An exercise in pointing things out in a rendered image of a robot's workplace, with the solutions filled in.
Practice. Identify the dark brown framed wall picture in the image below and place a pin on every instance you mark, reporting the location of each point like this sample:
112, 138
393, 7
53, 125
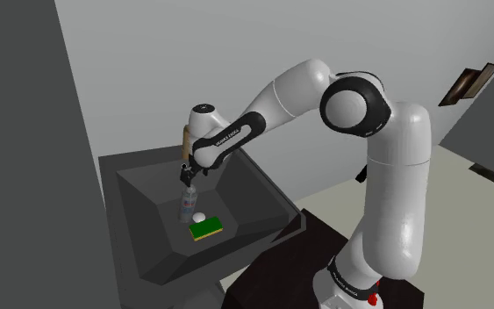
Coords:
458, 89

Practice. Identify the tan cylinder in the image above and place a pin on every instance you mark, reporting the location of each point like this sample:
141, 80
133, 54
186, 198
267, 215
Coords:
184, 143

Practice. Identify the small white ball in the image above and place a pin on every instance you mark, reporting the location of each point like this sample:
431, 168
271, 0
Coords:
199, 217

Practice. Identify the pale framed wall picture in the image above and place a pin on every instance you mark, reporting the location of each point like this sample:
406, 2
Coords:
484, 78

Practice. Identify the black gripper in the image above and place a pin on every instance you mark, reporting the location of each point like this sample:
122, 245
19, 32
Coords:
186, 172

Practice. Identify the dark robot stand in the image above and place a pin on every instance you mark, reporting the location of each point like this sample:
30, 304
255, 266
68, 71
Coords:
285, 261

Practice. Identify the green and yellow sponge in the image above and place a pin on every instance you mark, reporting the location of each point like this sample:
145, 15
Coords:
205, 228

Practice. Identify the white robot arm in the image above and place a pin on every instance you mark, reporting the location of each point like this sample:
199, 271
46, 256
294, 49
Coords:
396, 179

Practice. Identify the dark grey sink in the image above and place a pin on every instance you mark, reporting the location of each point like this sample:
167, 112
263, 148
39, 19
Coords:
152, 239

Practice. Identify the clear plastic bottle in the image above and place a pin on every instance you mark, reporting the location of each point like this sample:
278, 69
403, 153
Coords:
188, 206

